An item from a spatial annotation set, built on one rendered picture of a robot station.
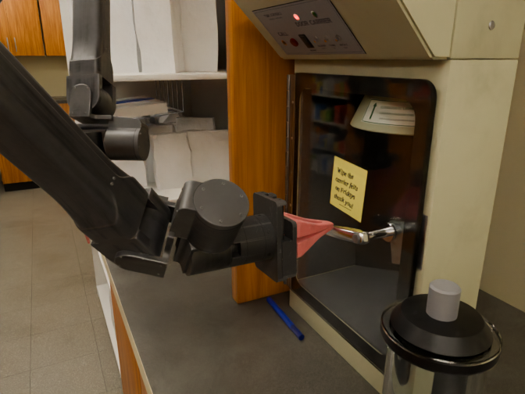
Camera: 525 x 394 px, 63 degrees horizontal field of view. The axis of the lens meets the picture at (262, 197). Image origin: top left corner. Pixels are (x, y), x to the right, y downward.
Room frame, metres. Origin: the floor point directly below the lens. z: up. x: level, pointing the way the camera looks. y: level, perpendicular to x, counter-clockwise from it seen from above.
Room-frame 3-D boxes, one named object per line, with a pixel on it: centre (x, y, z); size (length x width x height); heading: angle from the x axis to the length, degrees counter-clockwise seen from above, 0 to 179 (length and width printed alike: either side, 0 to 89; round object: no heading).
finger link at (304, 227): (0.52, -0.05, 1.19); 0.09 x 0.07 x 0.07; 117
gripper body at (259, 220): (0.49, 0.01, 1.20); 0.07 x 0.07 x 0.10; 27
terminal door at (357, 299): (0.61, -0.12, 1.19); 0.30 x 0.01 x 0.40; 26
